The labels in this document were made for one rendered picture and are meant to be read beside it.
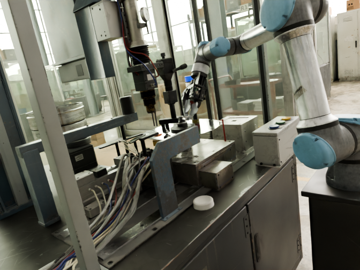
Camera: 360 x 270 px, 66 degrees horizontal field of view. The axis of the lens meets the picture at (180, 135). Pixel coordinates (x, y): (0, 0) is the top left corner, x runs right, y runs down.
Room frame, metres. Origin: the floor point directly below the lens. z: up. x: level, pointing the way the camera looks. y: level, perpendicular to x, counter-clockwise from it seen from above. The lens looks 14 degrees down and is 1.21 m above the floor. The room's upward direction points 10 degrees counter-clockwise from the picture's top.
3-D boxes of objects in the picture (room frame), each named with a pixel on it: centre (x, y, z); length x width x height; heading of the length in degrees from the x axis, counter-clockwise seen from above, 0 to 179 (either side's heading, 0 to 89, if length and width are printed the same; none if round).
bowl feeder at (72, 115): (1.58, 0.67, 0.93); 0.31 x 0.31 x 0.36
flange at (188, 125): (1.19, -0.02, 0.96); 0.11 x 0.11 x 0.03
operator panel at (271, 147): (1.18, -0.43, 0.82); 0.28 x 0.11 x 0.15; 137
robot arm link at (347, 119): (0.84, -0.53, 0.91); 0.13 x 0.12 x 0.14; 116
